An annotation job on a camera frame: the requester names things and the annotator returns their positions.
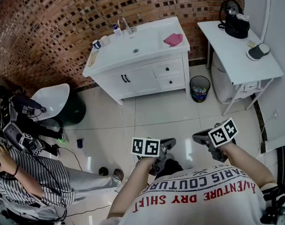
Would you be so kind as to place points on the white side table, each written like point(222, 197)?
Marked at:
point(231, 55)

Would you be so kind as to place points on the white pump soap bottle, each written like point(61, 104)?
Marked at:
point(117, 32)

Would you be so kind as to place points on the small beige pad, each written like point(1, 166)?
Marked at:
point(251, 43)

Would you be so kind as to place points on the white vanity sink cabinet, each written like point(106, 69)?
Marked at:
point(114, 57)

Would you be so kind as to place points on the dark blue pouch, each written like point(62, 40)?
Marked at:
point(80, 143)

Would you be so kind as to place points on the green floor item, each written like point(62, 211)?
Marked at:
point(63, 140)

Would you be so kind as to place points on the person's white printed t-shirt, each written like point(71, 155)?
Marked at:
point(191, 207)

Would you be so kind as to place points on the black backpack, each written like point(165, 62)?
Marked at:
point(236, 27)

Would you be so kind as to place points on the beige beanbag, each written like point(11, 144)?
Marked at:
point(221, 85)

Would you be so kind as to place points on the black mesh waste bin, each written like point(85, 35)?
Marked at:
point(194, 95)

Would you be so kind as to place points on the pink cloth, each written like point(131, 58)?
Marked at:
point(173, 39)

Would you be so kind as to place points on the person's right forearm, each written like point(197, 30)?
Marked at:
point(245, 163)

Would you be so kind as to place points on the white drawer with black knob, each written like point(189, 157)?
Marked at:
point(175, 67)
point(177, 81)

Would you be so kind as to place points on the person's left forearm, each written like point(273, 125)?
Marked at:
point(130, 184)

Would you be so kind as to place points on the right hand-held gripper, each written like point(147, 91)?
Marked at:
point(223, 133)

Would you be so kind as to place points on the chrome faucet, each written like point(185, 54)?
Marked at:
point(129, 29)

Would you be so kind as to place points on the white cup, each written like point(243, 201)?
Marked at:
point(105, 40)

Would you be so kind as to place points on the white shell chair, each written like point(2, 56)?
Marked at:
point(53, 97)

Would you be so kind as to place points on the person's black trousers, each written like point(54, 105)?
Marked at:
point(172, 170)

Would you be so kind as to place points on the beige wooden comb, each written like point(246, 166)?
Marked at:
point(93, 58)

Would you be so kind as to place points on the blue mug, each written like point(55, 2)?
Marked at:
point(97, 44)

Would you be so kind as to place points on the white cabinet door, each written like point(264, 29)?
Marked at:
point(144, 78)
point(111, 88)

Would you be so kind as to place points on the heap of colourful wrappers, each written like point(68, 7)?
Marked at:
point(201, 92)

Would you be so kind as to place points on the dark green barrel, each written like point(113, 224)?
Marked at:
point(74, 111)

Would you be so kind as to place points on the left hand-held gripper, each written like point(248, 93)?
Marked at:
point(145, 147)

